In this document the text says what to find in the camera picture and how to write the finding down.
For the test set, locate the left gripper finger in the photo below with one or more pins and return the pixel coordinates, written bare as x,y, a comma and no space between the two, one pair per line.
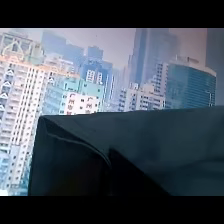
128,180

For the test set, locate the green garment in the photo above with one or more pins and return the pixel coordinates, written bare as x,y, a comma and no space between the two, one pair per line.
166,140

